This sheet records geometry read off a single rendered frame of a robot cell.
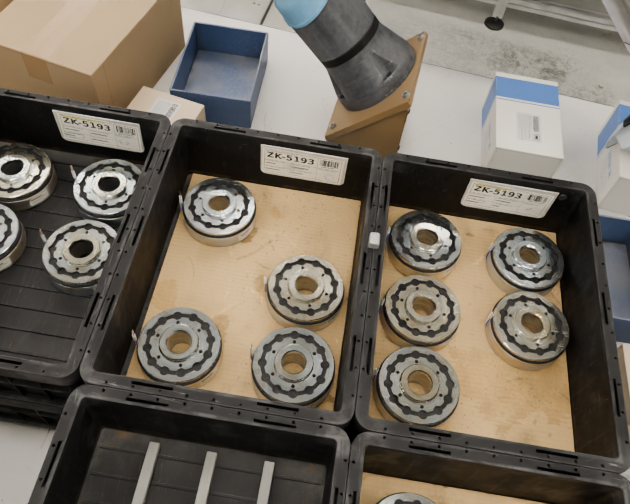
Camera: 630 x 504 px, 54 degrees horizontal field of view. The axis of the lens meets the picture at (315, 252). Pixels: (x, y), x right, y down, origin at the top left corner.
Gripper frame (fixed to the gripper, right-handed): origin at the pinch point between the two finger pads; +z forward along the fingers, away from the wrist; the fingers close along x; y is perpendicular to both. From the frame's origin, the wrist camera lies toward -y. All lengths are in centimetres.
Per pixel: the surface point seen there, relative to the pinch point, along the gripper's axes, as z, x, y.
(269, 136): -17, -62, 34
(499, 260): -9.9, -26.4, 39.6
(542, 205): -12.5, -22.0, 30.0
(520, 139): -2.7, -23.6, 7.2
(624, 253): 6.0, -1.0, 19.2
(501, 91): -2.7, -28.2, -4.1
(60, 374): -17, -73, 74
